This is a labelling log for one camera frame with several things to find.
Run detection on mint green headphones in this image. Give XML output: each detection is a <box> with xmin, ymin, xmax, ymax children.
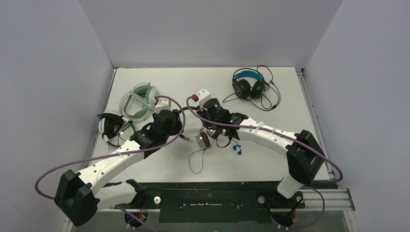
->
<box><xmin>118</xmin><ymin>82</ymin><xmax>160</xmax><ymax>123</ymax></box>

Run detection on thin blue headphone cable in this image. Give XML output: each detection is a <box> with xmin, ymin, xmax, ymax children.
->
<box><xmin>188</xmin><ymin>125</ymin><xmax>242</xmax><ymax>174</ymax></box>

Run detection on black blue headphones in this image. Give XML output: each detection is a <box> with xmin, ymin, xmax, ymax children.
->
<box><xmin>232</xmin><ymin>68</ymin><xmax>267</xmax><ymax>100</ymax></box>

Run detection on white black headphones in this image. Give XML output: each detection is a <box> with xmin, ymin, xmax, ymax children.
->
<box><xmin>97</xmin><ymin>110</ymin><xmax>136</xmax><ymax>148</ymax></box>

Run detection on brown headphones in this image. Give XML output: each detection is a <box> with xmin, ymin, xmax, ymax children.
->
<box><xmin>179</xmin><ymin>98</ymin><xmax>232</xmax><ymax>149</ymax></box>

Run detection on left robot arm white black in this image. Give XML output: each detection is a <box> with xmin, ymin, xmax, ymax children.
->
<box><xmin>54</xmin><ymin>109</ymin><xmax>183</xmax><ymax>226</ymax></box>

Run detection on thin black headphone cable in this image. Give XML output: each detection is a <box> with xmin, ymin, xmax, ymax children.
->
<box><xmin>221</xmin><ymin>65</ymin><xmax>282</xmax><ymax>112</ymax></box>

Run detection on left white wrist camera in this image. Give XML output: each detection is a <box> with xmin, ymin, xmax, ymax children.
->
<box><xmin>154</xmin><ymin>98</ymin><xmax>172</xmax><ymax>114</ymax></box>

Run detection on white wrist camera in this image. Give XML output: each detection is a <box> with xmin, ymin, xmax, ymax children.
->
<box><xmin>154</xmin><ymin>98</ymin><xmax>172</xmax><ymax>114</ymax></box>
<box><xmin>193</xmin><ymin>87</ymin><xmax>212</xmax><ymax>105</ymax></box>

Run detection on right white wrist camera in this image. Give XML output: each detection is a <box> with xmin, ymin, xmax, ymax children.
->
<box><xmin>193</xmin><ymin>87</ymin><xmax>212</xmax><ymax>105</ymax></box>

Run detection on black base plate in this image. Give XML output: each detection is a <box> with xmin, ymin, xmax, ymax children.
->
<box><xmin>113</xmin><ymin>181</ymin><xmax>307</xmax><ymax>225</ymax></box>

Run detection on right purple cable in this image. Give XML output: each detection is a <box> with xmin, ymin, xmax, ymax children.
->
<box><xmin>186</xmin><ymin>95</ymin><xmax>344</xmax><ymax>231</ymax></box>

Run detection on aluminium frame rail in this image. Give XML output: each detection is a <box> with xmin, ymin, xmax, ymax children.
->
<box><xmin>295</xmin><ymin>68</ymin><xmax>356</xmax><ymax>212</ymax></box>

